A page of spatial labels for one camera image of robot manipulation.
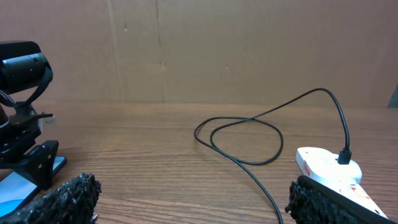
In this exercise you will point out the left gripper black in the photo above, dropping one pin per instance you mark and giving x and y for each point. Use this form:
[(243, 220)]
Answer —
[(17, 136)]

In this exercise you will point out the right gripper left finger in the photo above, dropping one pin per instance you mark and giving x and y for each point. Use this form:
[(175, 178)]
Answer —
[(73, 202)]

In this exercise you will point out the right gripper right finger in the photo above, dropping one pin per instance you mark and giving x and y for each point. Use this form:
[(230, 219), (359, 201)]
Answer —
[(313, 203)]

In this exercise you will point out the Samsung Galaxy smartphone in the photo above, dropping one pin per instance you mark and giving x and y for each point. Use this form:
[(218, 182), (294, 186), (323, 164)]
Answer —
[(16, 192)]

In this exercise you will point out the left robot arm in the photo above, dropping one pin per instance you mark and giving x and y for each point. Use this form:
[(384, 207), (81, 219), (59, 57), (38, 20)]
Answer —
[(25, 75)]

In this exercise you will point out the white charger adapter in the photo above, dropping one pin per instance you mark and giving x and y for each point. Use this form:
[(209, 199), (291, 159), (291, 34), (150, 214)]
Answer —
[(326, 168)]

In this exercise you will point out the white power strip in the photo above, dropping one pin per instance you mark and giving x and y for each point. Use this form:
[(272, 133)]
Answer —
[(353, 192)]

